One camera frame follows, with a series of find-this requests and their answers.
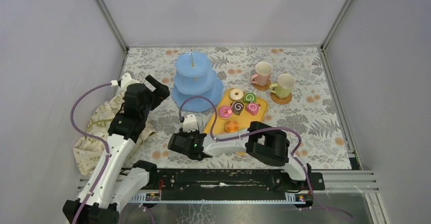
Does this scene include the pink ceramic mug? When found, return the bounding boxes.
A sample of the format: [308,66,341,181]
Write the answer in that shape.
[250,61,273,86]

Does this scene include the green ceramic mug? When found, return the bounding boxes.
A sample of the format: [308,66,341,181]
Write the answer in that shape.
[269,74,296,99]

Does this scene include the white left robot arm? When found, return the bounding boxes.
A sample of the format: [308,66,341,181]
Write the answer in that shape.
[63,73,170,223]

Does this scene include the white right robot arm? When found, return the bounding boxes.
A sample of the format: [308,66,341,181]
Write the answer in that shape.
[168,121,312,189]

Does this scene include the blue three-tier cake stand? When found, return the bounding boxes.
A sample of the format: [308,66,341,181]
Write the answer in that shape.
[171,51,224,112]

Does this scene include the orange round bun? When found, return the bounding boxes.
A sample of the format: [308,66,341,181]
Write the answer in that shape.
[224,120,240,133]

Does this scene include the pink sprinkled donut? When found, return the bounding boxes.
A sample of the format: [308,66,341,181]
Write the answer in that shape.
[218,105,233,120]

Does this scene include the yellow serving tray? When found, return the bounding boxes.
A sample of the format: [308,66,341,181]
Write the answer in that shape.
[203,88,268,135]

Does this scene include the chocolate swirl roll cake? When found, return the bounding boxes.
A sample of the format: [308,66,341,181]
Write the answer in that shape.
[231,101,244,115]

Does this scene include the white glazed donut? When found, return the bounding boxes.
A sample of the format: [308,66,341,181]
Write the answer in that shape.
[229,88,244,101]

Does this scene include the pink swirl roll cake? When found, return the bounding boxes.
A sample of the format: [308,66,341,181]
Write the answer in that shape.
[245,102,260,116]

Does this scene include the beige printed cloth bag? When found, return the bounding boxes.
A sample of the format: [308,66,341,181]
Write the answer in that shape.
[73,91,156,175]

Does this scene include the green swirl roll cake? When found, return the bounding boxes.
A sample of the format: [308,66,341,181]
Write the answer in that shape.
[243,92,257,103]

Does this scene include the woven rattan coaster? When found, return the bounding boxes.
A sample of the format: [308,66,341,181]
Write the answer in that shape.
[270,93,293,105]
[252,81,271,91]

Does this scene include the floral tablecloth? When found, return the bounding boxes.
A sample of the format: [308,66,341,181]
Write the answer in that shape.
[125,47,351,170]

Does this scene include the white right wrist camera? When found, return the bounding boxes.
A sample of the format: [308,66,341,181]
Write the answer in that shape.
[182,114,199,133]

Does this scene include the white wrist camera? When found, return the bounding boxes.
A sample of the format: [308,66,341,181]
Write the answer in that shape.
[118,72,138,89]
[182,114,199,133]

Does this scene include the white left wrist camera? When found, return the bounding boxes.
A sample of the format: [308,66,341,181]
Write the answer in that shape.
[118,72,138,89]

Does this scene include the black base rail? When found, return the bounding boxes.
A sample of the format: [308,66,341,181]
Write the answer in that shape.
[142,169,325,202]

